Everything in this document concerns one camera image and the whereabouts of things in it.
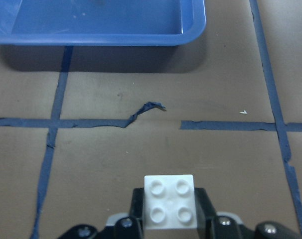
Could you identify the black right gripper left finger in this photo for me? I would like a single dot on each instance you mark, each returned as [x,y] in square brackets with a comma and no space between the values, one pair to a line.
[137,205]

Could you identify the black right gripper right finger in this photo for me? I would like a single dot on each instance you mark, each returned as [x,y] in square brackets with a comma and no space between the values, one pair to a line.
[205,211]

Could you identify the white block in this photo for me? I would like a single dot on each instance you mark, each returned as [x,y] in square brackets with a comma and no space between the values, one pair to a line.
[169,202]

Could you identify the blue plastic tray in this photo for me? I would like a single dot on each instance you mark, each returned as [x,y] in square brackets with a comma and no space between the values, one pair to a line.
[101,22]

